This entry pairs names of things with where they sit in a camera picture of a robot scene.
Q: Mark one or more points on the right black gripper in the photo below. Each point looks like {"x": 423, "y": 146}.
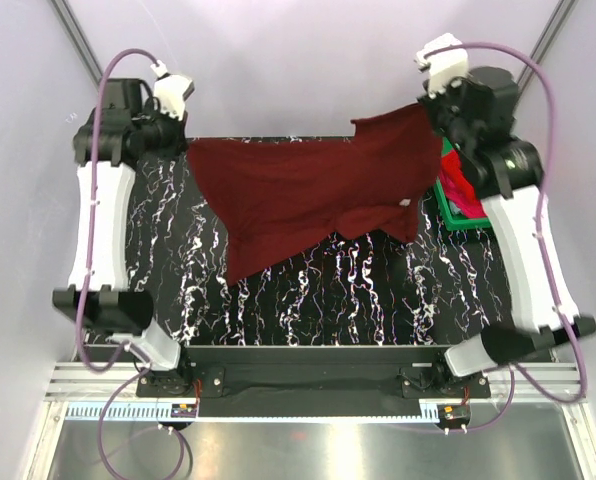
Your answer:
{"x": 430, "y": 102}

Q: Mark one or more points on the right aluminium frame post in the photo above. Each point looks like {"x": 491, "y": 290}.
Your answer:
{"x": 553, "y": 27}

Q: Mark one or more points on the green plastic bin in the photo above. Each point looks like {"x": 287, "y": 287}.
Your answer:
{"x": 455, "y": 222}

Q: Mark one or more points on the pink t shirt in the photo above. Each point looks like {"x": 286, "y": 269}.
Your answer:
{"x": 467, "y": 207}

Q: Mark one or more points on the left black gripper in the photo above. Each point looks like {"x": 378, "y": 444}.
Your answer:
{"x": 179, "y": 140}

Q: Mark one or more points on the dark red t shirt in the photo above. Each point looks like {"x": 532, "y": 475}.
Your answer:
{"x": 277, "y": 200}

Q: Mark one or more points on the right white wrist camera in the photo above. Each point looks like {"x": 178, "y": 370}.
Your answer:
{"x": 440, "y": 62}

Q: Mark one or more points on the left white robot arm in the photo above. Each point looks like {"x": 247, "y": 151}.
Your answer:
{"x": 97, "y": 296}

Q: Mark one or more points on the aluminium frame post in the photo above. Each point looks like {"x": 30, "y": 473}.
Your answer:
{"x": 553, "y": 27}
{"x": 78, "y": 39}

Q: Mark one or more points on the bright red t shirt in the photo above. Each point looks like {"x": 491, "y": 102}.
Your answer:
{"x": 454, "y": 183}

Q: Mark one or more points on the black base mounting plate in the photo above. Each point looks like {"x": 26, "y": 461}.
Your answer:
{"x": 313, "y": 382}

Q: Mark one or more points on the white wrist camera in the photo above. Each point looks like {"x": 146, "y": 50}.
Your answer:
{"x": 172, "y": 90}
{"x": 440, "y": 62}

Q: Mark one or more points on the white slotted cable duct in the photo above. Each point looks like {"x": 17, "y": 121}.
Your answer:
{"x": 128, "y": 411}

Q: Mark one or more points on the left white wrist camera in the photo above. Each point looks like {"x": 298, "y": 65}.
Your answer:
{"x": 172, "y": 90}

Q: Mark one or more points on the left aluminium frame post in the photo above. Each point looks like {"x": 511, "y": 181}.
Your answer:
{"x": 78, "y": 39}

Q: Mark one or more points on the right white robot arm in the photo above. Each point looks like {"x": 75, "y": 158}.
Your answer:
{"x": 507, "y": 180}

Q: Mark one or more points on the aluminium extrusion rail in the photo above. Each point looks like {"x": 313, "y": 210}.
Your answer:
{"x": 72, "y": 381}

